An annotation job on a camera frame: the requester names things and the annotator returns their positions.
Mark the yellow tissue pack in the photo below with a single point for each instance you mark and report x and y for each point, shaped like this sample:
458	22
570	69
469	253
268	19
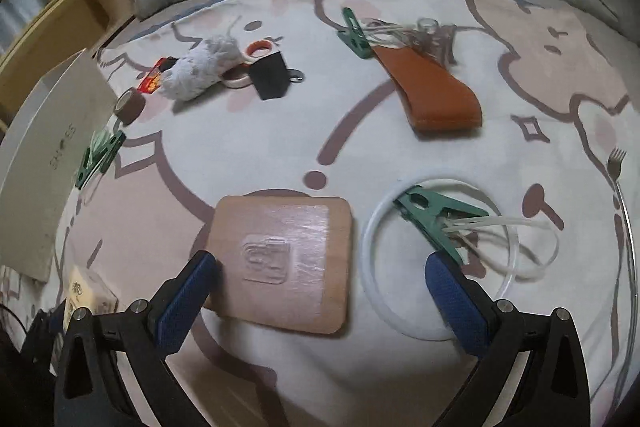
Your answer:
85	292

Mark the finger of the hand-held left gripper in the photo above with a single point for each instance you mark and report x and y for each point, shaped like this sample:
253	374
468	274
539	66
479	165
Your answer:
47	327

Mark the small black pouch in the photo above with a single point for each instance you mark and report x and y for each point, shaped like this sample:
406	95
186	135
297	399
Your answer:
270	74

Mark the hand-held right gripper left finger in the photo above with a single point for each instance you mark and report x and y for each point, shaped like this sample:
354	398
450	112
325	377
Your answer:
187	302

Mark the red packet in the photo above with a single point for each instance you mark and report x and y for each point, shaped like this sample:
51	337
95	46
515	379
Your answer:
150	82

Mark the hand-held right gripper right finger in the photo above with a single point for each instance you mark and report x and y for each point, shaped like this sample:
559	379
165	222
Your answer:
457	307

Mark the white shoe box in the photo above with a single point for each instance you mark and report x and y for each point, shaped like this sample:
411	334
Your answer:
45	187

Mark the printed cartoon bear blanket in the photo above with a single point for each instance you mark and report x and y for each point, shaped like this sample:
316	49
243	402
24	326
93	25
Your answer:
325	382

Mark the bunch of keys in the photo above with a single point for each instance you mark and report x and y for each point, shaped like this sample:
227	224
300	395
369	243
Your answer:
430	39

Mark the white patterned cloth roll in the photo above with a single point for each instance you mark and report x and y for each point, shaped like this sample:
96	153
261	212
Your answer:
200	67

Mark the brown leather key case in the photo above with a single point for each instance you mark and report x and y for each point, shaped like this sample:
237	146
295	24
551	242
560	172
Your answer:
430	92

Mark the brown tape roll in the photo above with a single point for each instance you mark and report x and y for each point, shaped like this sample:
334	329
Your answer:
131	113

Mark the wooden shelf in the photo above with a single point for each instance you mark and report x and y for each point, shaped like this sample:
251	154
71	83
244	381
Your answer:
75	7

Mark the pale tape roll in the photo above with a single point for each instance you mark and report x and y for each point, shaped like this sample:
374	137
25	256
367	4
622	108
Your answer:
235	82

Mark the green clip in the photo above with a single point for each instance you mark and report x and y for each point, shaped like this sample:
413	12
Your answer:
107	158
430	207
352	37

